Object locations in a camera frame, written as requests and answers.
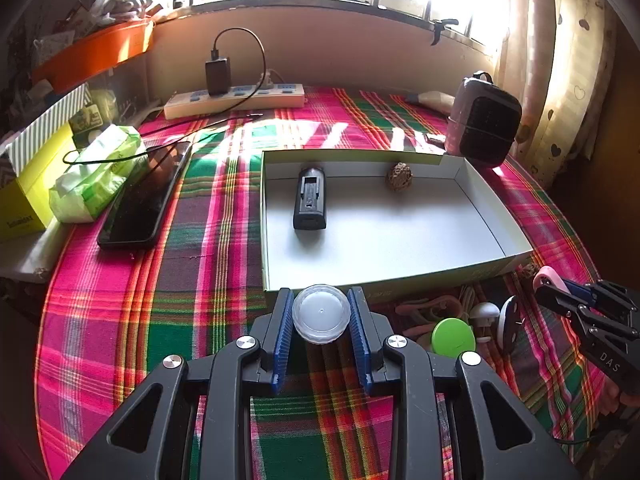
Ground clear plastic organizer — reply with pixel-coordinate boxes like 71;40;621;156
90;60;151;126

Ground pink looped clip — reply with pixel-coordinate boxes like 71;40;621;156
395;296;463;351

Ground orange plastic tray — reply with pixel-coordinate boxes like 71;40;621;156
31;19;156;93

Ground plaid tablecloth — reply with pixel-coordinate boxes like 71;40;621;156
37;87;613;480

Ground heart print curtain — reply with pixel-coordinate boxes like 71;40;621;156
500;0;616;191

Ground clear round plastic lid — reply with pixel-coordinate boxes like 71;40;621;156
292;284;351;345

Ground black oval disc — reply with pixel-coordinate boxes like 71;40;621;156
500;296;522;351

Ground small grey fan heater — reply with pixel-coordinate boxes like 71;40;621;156
444;71;523;169

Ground black battery charger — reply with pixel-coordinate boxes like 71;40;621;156
292;164;329;231

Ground white power strip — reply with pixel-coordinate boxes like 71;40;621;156
164;82;306;121

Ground yellow-green carton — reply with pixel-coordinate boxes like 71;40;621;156
0;122;81;243

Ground green tissue pack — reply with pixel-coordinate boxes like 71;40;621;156
48;124;147;224

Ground black smartphone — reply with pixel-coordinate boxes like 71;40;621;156
96;141;193;250

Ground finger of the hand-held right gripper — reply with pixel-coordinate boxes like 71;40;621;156
562;280;640;328
534;285;640;356

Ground black window hook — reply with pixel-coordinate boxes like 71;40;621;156
430;18;459;47

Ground beige plastic object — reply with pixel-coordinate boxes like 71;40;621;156
404;89;457;111

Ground small green labelled box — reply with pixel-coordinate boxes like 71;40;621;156
70;104;103;136

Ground green round lid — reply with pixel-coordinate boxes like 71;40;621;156
431;318;476;359

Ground black power adapter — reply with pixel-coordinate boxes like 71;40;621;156
205;57;232;97

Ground striped white box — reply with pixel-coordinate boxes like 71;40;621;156
0;82;93;176

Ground white mushroom-shaped object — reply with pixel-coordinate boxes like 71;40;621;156
469;302;501;343

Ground white cardboard box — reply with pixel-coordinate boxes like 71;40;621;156
260;149;535;295

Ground white side shelf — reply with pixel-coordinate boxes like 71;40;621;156
0;220;71;281

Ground black charging cable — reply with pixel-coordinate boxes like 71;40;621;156
62;27;266;166

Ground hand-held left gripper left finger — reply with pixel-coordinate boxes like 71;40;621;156
60;287;296;480

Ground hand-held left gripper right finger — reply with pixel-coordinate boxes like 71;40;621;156
347;286;583;480

